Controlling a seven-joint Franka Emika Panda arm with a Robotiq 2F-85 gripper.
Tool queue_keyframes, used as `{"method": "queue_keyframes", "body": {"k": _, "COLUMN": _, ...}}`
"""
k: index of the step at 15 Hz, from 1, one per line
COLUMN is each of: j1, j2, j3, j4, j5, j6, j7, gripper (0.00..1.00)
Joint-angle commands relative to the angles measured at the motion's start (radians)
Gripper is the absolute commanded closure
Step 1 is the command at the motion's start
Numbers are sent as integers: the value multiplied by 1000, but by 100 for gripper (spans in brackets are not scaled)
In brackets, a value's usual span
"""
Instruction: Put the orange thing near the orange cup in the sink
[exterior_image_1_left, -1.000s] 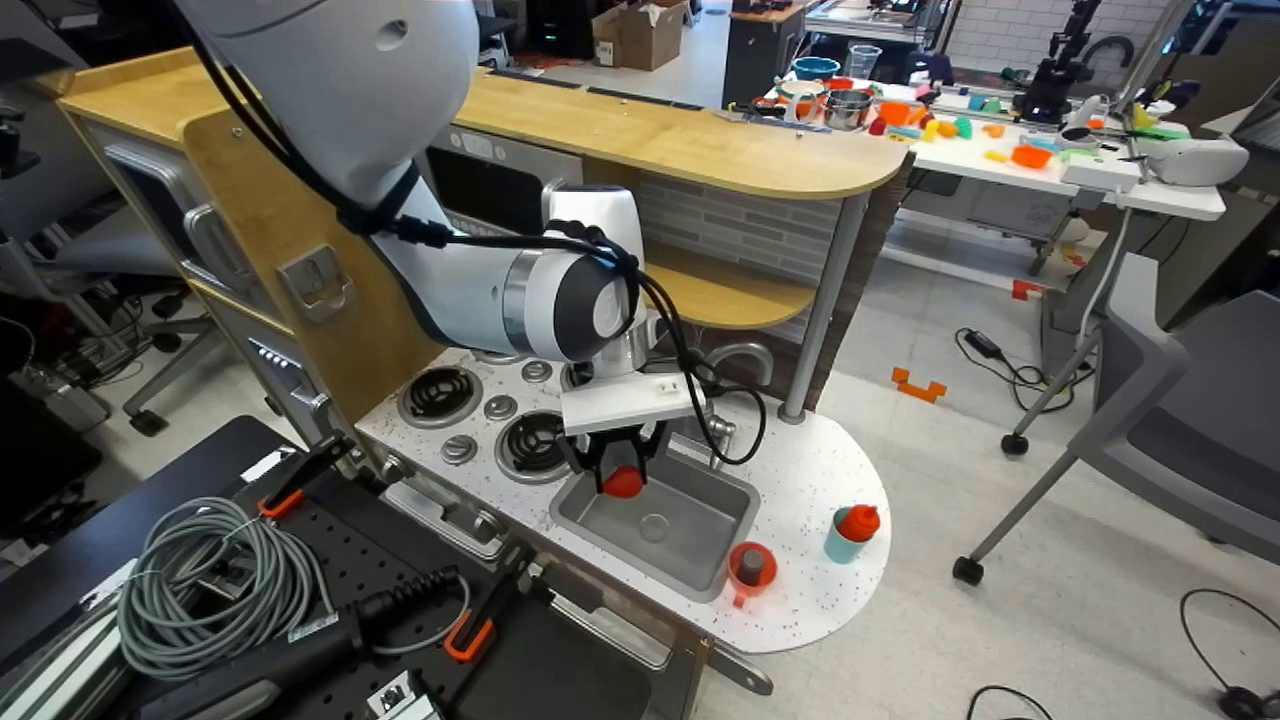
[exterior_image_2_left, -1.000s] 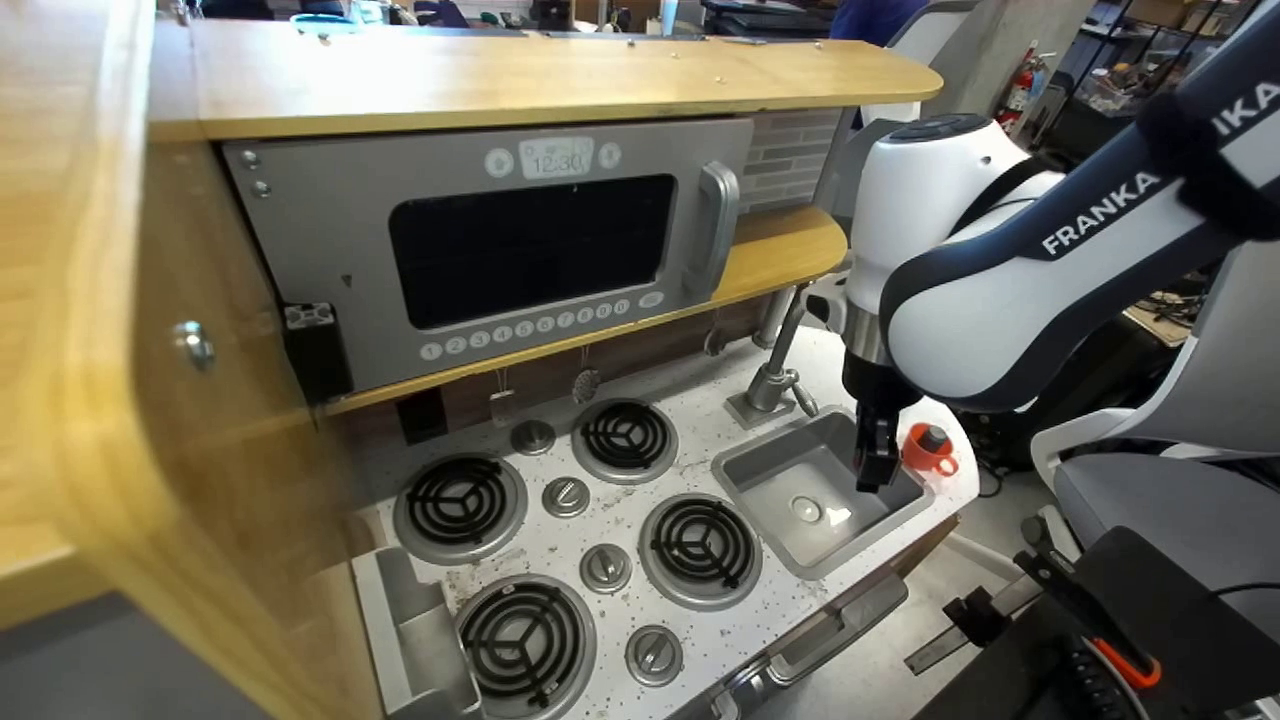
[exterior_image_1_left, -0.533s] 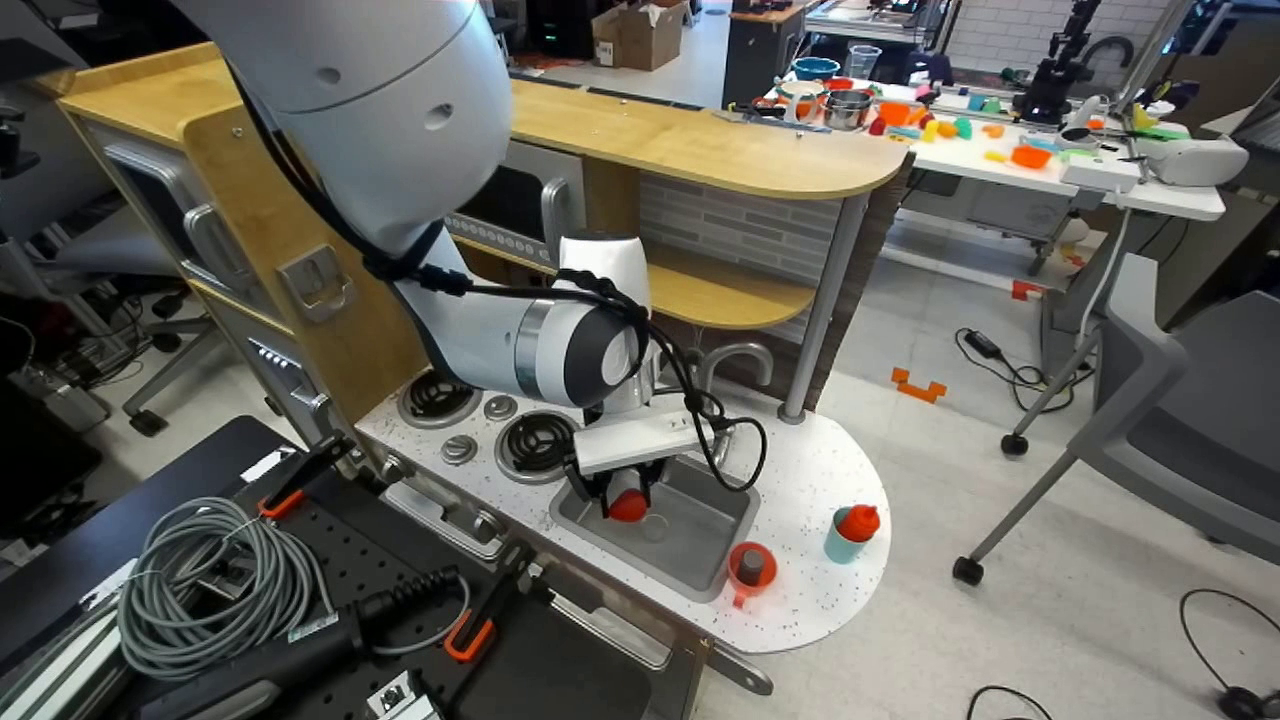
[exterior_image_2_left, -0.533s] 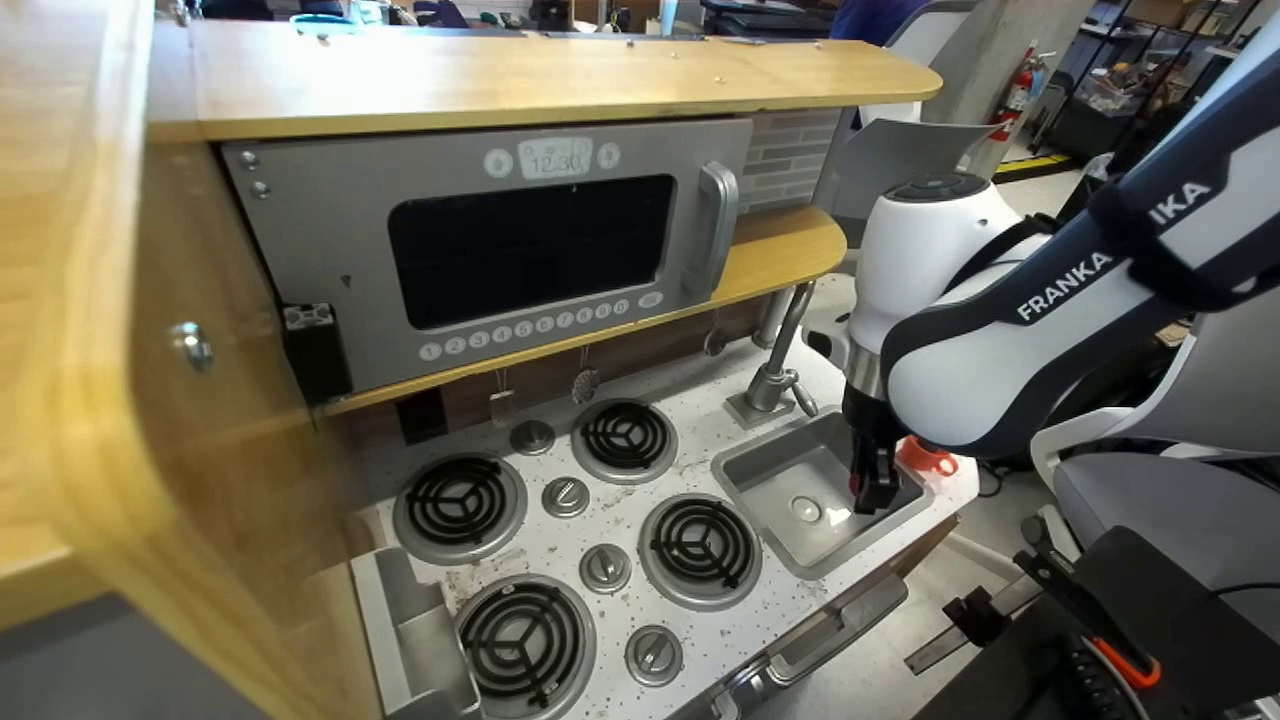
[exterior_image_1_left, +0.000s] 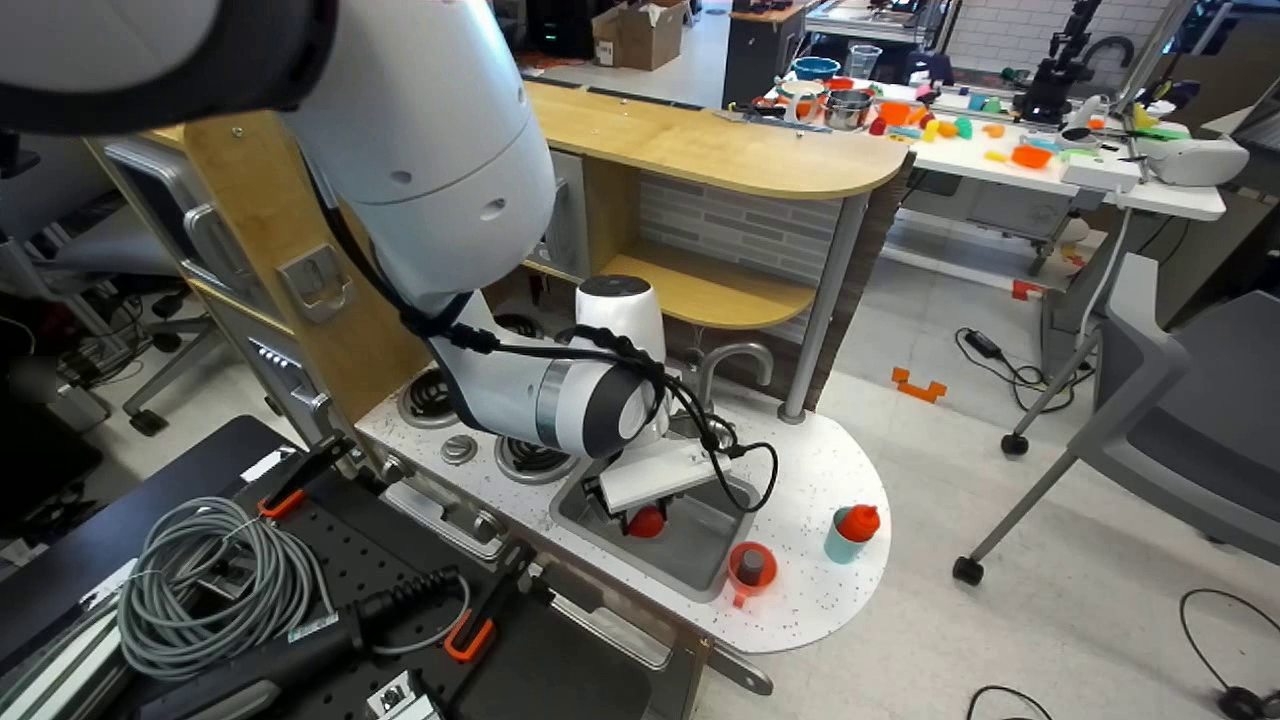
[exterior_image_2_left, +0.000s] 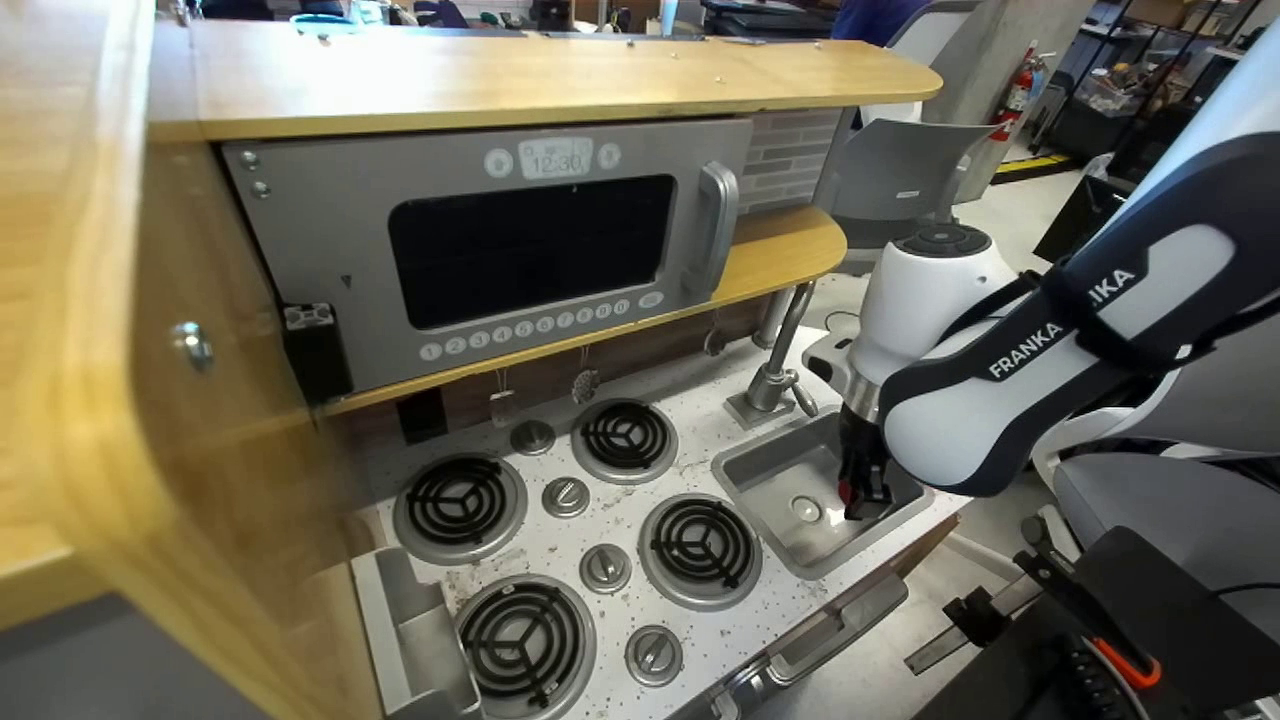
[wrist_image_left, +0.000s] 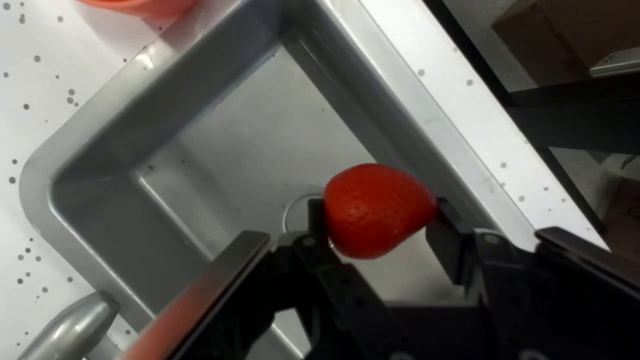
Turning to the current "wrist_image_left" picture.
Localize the grey toy sink basin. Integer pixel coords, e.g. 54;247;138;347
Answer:
19;0;544;360

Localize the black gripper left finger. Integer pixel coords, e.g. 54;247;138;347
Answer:
266;196;429;360

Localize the orange toy strawberry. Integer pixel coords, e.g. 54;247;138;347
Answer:
322;162;441;261

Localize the grey toy faucet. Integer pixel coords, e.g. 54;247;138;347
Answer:
16;289;127;360

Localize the orange toy cup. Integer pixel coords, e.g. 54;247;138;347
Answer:
74;0;200;19

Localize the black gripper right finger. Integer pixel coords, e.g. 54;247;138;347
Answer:
425;197;544;360

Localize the wooden toy kitchen frame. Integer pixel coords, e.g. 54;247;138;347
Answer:
0;0;613;360

